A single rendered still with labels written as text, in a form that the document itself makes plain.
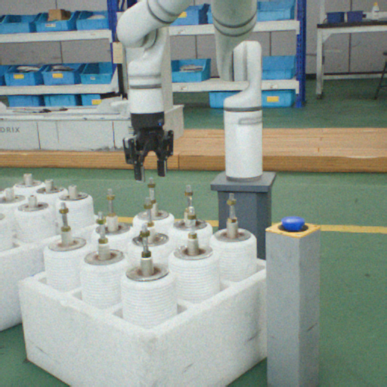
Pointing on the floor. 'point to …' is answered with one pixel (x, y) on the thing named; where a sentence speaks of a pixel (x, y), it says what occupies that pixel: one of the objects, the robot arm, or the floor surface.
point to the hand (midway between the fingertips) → (151, 173)
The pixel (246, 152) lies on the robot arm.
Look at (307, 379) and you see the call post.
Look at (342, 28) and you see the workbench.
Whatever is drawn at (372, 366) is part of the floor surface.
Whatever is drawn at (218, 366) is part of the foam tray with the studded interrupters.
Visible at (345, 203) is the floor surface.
